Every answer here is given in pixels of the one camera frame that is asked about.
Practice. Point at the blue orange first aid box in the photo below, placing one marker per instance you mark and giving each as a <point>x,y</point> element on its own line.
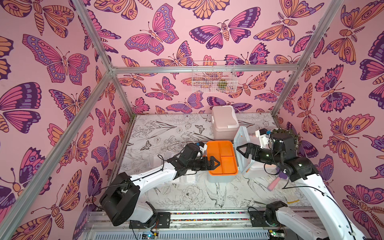
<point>231,161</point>

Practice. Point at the green toy in basket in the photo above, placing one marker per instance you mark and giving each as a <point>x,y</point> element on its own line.
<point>222,85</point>

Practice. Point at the potted green plant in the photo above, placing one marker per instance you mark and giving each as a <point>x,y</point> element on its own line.
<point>296,136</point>

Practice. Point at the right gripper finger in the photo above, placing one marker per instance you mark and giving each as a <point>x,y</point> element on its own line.
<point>239,148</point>
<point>244,154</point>

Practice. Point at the white wire wall basket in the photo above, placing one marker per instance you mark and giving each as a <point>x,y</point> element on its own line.
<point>205,78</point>

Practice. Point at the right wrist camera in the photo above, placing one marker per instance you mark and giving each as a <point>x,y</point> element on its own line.
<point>264,138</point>

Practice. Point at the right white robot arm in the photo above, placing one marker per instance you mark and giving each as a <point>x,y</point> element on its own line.
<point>337,225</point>

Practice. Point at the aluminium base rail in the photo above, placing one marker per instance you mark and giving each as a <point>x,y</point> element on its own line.
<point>228,224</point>

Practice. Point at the white pink medicine chest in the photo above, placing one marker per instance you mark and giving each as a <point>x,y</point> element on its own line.
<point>256,170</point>

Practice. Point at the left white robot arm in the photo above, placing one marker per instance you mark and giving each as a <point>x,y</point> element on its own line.
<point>121,199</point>

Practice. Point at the beige pink first aid box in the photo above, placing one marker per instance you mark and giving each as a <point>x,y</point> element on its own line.
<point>225,123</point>

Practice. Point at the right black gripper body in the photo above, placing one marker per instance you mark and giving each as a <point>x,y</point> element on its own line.
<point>254,153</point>

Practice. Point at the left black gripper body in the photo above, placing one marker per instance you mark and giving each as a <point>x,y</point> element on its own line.
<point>198,165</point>

